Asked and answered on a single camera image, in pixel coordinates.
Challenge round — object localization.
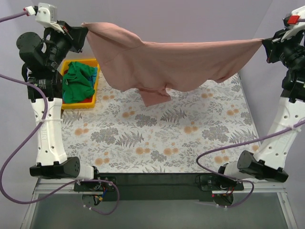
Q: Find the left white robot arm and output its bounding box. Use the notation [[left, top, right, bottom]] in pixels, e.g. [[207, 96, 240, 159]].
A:
[[16, 21, 102, 191]]

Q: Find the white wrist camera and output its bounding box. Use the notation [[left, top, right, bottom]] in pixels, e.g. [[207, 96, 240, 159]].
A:
[[23, 2, 64, 33], [281, 6, 305, 42]]

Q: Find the blue t shirt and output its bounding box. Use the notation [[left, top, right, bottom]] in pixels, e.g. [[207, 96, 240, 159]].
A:
[[88, 67, 98, 88]]

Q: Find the floral table mat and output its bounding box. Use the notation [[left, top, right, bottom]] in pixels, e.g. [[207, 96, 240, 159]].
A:
[[62, 75, 259, 173]]

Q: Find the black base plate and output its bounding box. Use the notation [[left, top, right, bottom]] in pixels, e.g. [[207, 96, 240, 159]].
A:
[[73, 172, 244, 202]]

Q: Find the yellow plastic bin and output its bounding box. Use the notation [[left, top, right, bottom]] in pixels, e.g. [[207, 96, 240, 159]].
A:
[[61, 58, 100, 110]]

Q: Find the green t shirt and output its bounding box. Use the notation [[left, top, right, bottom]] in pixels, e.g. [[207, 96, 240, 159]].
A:
[[62, 62, 95, 104]]

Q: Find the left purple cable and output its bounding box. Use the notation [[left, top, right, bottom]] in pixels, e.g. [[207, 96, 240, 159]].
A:
[[0, 8, 121, 216]]

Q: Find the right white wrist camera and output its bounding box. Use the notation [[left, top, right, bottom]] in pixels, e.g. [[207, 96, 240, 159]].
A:
[[281, 6, 305, 42]]

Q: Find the red t shirt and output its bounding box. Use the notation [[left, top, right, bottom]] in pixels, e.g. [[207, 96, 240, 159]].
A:
[[70, 96, 93, 104]]

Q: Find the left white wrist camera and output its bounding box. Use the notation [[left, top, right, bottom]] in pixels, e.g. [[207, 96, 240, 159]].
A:
[[23, 2, 64, 33]]

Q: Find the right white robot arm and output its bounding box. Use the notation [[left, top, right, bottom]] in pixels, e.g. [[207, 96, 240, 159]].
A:
[[215, 30, 305, 190]]

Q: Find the pink mario t shirt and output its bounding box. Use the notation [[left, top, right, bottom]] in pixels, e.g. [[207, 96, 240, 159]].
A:
[[82, 22, 262, 106]]

